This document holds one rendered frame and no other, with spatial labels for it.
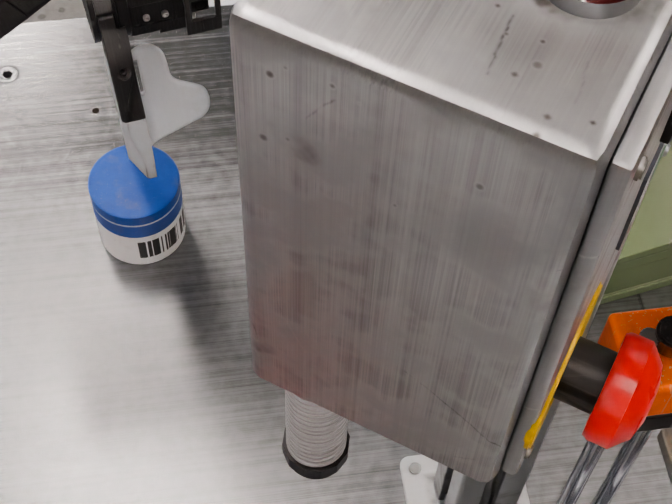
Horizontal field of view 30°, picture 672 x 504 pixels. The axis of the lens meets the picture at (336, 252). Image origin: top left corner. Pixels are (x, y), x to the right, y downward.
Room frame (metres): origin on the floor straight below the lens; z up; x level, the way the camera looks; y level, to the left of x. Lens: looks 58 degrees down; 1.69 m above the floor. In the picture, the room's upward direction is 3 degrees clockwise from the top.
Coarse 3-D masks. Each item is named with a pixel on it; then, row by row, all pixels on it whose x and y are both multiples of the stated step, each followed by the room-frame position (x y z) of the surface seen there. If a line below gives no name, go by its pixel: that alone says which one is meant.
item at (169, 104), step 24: (144, 48) 0.52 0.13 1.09; (144, 72) 0.51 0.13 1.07; (168, 72) 0.52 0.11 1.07; (144, 96) 0.50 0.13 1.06; (168, 96) 0.51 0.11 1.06; (192, 96) 0.51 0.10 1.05; (120, 120) 0.49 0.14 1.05; (144, 120) 0.49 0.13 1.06; (168, 120) 0.50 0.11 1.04; (192, 120) 0.50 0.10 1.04; (144, 144) 0.48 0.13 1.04; (144, 168) 0.48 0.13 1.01
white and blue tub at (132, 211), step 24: (96, 168) 0.56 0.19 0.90; (120, 168) 0.56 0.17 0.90; (168, 168) 0.56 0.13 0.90; (96, 192) 0.54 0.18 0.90; (120, 192) 0.54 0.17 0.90; (144, 192) 0.54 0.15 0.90; (168, 192) 0.54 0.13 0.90; (96, 216) 0.53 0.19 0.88; (120, 216) 0.52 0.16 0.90; (144, 216) 0.52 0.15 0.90; (168, 216) 0.53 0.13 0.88; (120, 240) 0.52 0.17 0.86; (144, 240) 0.52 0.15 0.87; (168, 240) 0.53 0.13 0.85
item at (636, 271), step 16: (656, 176) 0.57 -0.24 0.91; (656, 192) 0.56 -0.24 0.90; (640, 208) 0.54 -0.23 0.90; (656, 208) 0.54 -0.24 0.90; (640, 224) 0.53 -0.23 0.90; (656, 224) 0.53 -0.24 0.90; (640, 240) 0.52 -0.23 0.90; (656, 240) 0.52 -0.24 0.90; (624, 256) 0.50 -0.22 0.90; (640, 256) 0.51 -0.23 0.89; (656, 256) 0.51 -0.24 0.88; (624, 272) 0.51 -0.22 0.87; (640, 272) 0.51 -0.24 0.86; (656, 272) 0.52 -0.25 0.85; (608, 288) 0.50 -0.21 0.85; (624, 288) 0.51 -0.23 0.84; (640, 288) 0.51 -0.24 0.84; (656, 288) 0.52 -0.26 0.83
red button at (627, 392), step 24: (576, 360) 0.18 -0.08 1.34; (600, 360) 0.19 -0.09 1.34; (624, 360) 0.18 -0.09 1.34; (648, 360) 0.18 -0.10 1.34; (576, 384) 0.18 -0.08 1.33; (600, 384) 0.18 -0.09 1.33; (624, 384) 0.17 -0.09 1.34; (648, 384) 0.18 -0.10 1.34; (600, 408) 0.17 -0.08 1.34; (624, 408) 0.17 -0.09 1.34; (648, 408) 0.17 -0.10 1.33; (600, 432) 0.16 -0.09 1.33; (624, 432) 0.16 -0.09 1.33
